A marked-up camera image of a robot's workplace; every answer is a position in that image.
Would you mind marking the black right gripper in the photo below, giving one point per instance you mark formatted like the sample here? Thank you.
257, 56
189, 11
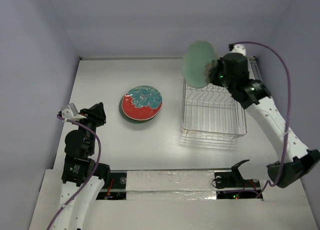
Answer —
215, 73

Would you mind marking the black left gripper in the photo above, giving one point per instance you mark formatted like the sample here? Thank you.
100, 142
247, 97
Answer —
96, 112

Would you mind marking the green rimmed plate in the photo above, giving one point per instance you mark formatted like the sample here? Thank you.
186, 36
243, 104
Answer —
197, 63

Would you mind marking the red and teal plate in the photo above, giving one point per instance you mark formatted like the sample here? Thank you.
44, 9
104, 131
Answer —
146, 92

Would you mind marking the blue floral white plate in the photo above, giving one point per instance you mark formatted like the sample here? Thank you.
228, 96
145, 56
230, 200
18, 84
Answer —
140, 109

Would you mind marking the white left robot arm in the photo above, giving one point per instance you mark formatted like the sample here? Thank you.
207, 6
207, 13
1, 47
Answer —
82, 177

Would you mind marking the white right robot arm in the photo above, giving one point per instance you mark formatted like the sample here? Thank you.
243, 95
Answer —
295, 158

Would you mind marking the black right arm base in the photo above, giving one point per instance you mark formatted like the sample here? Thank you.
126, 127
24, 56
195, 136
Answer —
231, 178

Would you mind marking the plain teal plate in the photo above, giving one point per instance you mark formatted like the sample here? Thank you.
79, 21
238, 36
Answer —
127, 119

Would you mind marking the foil covered front block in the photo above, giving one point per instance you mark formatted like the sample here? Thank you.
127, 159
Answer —
170, 185

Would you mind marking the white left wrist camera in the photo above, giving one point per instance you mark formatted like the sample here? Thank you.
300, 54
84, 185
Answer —
70, 112

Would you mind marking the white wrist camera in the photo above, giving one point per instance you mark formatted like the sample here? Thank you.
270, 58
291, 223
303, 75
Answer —
70, 112
237, 48

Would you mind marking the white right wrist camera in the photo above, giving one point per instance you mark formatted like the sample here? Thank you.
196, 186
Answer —
237, 48

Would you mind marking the wire dish rack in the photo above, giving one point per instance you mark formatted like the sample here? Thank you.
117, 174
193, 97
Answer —
211, 112

